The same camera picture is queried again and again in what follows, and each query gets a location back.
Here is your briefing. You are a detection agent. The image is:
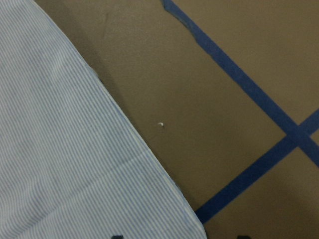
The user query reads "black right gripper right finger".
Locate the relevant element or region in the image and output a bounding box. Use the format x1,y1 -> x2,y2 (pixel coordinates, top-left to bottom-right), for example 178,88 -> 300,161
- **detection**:
237,235 -> 249,239

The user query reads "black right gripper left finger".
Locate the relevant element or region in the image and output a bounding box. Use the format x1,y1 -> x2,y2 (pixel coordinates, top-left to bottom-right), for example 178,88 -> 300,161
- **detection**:
111,235 -> 124,239

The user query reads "light blue striped shirt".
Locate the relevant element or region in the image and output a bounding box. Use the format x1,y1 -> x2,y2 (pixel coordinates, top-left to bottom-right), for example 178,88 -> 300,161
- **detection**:
0,0 -> 206,239

